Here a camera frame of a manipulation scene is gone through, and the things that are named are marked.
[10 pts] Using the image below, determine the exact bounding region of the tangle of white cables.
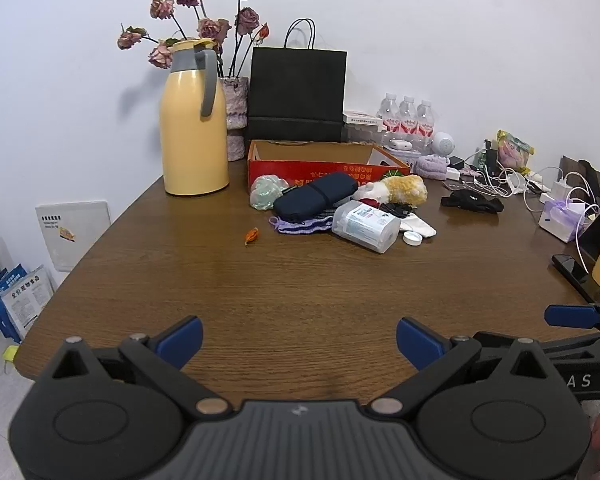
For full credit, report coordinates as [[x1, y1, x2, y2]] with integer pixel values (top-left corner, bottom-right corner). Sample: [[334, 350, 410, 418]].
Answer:
[[457, 152, 553, 211]]

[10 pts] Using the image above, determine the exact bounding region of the white blue pet food bag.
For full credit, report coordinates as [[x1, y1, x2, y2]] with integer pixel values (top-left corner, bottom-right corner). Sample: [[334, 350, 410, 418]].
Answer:
[[0, 265, 56, 343]]

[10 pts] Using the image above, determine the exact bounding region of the white wall panel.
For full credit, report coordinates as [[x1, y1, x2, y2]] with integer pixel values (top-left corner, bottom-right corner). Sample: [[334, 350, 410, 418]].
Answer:
[[35, 201, 112, 273]]

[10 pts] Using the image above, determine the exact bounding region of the bunch of dried pink roses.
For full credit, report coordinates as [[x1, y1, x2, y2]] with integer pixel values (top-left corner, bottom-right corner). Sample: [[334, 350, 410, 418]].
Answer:
[[117, 0, 271, 78]]

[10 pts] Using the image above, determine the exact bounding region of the black phone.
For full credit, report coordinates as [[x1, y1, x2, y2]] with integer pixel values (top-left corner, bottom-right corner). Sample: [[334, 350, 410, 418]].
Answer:
[[551, 254, 600, 306]]

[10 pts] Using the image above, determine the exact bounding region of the black paper bag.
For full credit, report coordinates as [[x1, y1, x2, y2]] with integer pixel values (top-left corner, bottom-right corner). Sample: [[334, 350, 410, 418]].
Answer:
[[247, 18, 348, 143]]

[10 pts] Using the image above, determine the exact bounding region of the brown paper bag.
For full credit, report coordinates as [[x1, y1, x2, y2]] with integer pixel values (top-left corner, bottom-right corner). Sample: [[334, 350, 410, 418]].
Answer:
[[557, 156, 600, 201]]

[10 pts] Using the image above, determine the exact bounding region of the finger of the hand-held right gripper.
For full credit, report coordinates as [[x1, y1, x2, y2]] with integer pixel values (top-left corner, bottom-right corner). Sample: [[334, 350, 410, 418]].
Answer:
[[472, 329, 600, 363], [544, 303, 600, 333]]

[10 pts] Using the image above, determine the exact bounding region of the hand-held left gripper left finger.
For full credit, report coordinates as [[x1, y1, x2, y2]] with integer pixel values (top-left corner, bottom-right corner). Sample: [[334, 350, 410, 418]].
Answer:
[[32, 316, 231, 421]]

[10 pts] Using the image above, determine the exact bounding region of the yellow white plush toy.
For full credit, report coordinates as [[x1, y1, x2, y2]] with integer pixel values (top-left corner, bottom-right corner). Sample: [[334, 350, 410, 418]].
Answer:
[[352, 174, 428, 208]]

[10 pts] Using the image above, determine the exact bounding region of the yellow thermos jug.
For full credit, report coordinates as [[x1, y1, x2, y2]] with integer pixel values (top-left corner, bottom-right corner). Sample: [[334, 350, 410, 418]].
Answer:
[[159, 38, 230, 197]]

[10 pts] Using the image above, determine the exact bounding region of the pink knitted vase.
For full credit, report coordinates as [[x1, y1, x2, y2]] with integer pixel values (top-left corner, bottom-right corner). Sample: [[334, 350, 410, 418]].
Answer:
[[219, 76, 250, 162]]

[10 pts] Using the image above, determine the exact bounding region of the dark blue pouch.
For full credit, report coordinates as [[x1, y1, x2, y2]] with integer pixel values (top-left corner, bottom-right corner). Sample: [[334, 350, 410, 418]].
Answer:
[[272, 171, 359, 222]]

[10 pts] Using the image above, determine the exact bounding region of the black strap pouch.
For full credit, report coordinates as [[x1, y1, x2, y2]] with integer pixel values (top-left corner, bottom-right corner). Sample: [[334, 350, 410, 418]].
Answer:
[[441, 189, 505, 214]]

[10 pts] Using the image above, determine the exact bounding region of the white plastic jar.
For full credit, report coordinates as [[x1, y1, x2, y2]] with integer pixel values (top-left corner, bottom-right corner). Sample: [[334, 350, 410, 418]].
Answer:
[[331, 200, 402, 254]]

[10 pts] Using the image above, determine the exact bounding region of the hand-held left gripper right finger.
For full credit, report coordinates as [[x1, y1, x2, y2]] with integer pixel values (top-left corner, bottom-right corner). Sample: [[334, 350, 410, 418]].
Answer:
[[370, 317, 576, 420]]

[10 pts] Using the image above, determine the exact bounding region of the purple tissue pack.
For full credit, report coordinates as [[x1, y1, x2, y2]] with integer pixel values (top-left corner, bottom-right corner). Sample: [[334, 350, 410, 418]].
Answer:
[[537, 199, 589, 242]]

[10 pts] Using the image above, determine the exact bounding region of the flat white box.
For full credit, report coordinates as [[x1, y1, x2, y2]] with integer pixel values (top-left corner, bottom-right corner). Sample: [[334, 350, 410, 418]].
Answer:
[[343, 110, 385, 126]]

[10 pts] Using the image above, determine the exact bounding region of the clear plastic container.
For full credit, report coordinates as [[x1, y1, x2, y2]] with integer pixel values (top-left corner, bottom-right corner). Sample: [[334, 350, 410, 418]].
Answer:
[[342, 122, 386, 145]]

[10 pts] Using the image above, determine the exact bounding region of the green mesh bath sponge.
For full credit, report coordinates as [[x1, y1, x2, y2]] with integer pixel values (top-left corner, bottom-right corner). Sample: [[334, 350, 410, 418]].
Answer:
[[250, 175, 291, 210]]

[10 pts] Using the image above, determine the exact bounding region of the yellow pink snack bag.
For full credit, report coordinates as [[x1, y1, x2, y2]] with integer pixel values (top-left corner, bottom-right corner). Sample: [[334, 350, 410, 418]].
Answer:
[[495, 130, 536, 171]]

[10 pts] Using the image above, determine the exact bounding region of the red cardboard box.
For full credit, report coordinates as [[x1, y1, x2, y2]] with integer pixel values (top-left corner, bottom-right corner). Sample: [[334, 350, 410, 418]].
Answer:
[[246, 140, 411, 196]]

